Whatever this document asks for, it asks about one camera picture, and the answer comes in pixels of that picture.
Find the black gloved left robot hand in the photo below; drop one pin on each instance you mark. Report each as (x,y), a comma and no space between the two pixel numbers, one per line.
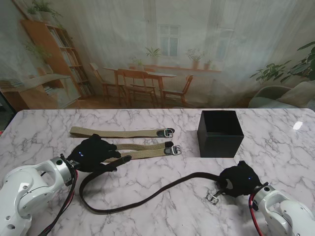
(93,155)

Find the black square storage box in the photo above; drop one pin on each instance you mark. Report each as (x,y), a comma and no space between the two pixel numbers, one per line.
(221,145)

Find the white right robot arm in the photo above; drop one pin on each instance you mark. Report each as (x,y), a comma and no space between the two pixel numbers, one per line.
(288,211)

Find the beige woven belt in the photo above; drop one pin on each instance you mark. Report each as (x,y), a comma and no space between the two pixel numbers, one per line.
(128,133)
(147,150)

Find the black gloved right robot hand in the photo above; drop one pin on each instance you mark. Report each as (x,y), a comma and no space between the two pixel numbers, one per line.
(242,180)

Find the printed room scene backdrop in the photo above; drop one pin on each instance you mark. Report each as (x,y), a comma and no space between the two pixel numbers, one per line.
(157,49)

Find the dark brown woven belt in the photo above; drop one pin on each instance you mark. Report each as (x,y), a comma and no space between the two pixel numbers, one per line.
(123,208)

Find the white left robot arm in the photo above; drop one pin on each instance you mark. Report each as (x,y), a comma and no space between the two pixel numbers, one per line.
(29,191)

